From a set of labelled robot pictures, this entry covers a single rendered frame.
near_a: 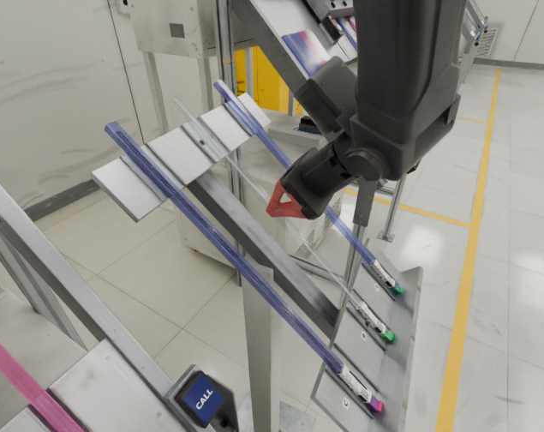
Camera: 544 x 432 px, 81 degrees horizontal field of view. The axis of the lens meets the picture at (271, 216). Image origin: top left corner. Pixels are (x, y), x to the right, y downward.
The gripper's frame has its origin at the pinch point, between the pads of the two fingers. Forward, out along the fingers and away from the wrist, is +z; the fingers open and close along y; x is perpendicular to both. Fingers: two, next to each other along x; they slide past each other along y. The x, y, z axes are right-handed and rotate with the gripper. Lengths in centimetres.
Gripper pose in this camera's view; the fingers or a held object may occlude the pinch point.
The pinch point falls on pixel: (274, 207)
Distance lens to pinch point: 48.3
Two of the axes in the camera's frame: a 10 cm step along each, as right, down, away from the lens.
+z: -6.1, 4.1, 6.7
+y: -4.3, 5.4, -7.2
